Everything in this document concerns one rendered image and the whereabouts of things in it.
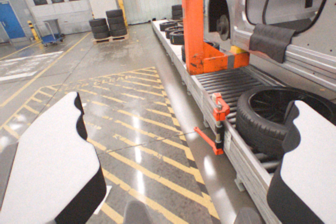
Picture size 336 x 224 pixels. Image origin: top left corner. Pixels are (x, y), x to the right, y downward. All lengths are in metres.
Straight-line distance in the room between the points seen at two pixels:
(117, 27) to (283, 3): 6.23
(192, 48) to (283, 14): 0.97
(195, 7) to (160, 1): 10.64
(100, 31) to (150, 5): 5.38
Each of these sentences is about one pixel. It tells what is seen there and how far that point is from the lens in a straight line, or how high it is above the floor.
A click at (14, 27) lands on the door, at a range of 13.90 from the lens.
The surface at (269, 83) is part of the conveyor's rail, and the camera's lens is 2.29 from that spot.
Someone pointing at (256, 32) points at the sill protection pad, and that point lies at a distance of 1.77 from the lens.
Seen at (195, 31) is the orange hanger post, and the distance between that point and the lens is 1.81.
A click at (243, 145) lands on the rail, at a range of 1.29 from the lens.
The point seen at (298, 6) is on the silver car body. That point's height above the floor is 1.05.
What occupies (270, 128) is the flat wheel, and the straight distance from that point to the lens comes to 1.29.
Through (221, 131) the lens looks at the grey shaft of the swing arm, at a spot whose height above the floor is 0.31.
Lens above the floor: 1.29
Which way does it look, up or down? 30 degrees down
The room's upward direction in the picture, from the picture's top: 8 degrees counter-clockwise
